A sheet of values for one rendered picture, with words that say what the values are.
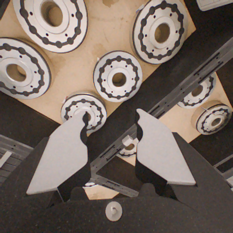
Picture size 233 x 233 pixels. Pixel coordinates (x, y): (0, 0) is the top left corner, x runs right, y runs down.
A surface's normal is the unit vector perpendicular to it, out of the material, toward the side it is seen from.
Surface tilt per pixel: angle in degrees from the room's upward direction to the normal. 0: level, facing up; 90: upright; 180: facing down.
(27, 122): 90
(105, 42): 0
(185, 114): 0
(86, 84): 0
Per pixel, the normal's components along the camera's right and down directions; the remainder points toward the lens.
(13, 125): 0.69, -0.67
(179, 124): 0.16, 0.50
